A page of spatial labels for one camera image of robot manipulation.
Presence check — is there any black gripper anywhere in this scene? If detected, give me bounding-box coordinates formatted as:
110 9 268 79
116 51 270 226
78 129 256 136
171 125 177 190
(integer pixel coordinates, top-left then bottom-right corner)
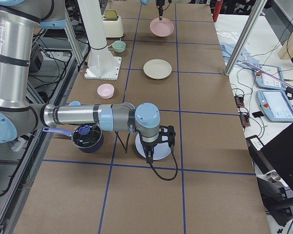
143 141 154 163
156 0 165 20

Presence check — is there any light blue plate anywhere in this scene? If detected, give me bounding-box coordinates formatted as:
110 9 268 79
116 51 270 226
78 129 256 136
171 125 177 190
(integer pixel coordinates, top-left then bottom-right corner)
135 134 171 160

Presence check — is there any pink plate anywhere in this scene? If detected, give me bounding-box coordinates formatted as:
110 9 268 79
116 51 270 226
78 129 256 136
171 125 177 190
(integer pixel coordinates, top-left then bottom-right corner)
149 18 174 37

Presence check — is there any cream toaster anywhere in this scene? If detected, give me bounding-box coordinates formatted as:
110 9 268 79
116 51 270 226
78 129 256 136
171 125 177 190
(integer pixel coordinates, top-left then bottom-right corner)
102 9 124 38

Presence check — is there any red cylinder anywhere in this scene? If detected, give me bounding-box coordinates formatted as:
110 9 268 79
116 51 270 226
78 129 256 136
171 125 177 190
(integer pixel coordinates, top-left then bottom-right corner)
213 0 223 16

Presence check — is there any green bowl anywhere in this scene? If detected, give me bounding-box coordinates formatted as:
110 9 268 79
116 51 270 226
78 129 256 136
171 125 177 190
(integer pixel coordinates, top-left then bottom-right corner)
112 40 126 53

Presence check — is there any dark blue pot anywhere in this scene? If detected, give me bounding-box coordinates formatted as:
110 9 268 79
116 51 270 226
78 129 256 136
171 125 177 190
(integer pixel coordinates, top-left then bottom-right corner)
42 124 104 153

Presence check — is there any beige plate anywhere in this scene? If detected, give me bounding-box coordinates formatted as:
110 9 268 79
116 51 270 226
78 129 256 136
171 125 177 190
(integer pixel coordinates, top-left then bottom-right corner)
143 59 172 79

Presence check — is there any blue cloth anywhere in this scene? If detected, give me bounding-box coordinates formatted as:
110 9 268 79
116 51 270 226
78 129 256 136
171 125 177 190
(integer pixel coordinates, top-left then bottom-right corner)
220 41 261 69

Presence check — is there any black phone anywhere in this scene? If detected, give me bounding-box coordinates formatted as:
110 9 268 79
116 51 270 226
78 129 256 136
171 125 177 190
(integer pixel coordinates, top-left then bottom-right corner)
252 111 264 118

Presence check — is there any metal cup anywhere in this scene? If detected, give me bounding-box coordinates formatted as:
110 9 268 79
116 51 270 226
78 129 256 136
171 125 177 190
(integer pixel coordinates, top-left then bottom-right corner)
266 171 281 183

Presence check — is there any far teach pendant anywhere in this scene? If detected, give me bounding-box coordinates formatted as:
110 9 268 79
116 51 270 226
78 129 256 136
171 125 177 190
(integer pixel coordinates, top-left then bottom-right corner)
253 64 286 91

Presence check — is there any teach pendant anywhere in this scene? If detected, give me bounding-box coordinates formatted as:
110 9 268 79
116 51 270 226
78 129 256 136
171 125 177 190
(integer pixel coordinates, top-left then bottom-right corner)
253 64 286 91
256 90 293 123

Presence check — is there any near teach pendant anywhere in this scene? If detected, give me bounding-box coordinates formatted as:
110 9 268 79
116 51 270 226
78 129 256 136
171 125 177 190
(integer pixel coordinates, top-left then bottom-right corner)
256 90 293 123

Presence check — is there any black camera cable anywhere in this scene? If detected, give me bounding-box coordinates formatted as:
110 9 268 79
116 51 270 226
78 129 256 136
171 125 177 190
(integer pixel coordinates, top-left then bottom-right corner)
148 143 179 181

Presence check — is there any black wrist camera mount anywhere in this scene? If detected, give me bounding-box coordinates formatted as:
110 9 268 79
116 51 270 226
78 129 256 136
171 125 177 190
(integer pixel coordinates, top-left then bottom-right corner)
158 125 176 147

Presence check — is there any aluminium frame post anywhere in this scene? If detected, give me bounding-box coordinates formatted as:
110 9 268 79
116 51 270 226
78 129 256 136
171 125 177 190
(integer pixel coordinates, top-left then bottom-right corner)
224 0 267 76

